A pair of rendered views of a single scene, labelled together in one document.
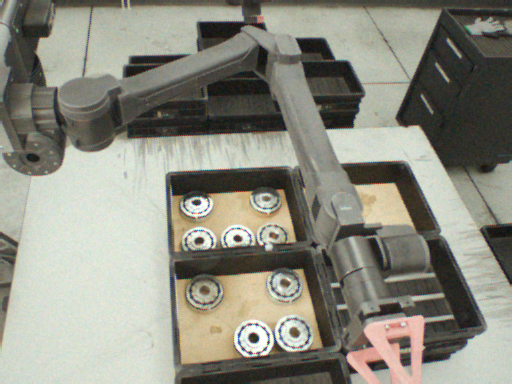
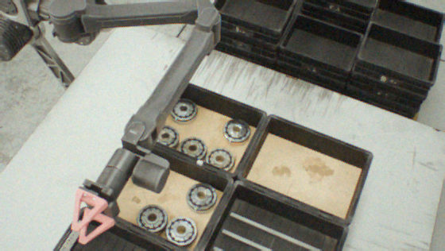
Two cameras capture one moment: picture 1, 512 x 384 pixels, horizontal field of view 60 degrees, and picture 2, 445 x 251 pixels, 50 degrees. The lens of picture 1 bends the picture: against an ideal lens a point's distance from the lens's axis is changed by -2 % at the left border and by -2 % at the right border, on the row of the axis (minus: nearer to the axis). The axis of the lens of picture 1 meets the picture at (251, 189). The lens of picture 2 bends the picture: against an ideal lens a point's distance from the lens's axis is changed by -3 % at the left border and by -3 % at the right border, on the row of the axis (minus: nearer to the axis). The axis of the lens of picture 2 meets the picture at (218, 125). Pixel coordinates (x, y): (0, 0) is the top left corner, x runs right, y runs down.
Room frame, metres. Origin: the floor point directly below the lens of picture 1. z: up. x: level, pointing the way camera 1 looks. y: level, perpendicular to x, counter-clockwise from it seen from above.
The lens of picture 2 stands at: (0.04, -0.63, 2.37)
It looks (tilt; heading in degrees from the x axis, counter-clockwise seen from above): 55 degrees down; 38
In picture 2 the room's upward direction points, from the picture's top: 2 degrees clockwise
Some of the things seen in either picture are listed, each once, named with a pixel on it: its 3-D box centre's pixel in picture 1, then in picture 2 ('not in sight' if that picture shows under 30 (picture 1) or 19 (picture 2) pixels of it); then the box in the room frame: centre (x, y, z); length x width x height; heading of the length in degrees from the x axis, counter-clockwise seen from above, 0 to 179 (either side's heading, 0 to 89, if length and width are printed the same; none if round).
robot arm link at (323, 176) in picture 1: (306, 130); (176, 79); (0.58, -0.08, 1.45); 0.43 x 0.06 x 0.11; 16
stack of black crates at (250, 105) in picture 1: (241, 120); (316, 61); (1.87, 0.11, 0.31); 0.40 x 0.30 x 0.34; 106
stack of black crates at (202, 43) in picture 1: (231, 68); (337, 11); (2.25, 0.22, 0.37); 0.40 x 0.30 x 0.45; 106
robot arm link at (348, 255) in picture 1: (358, 262); (124, 166); (0.33, -0.16, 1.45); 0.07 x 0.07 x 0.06; 17
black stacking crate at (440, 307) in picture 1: (391, 297); (272, 249); (0.61, -0.43, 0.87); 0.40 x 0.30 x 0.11; 105
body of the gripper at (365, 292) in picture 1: (369, 303); (107, 188); (0.27, -0.17, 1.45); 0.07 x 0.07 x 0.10; 17
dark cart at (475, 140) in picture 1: (473, 100); not in sight; (2.19, -1.20, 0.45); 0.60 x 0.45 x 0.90; 106
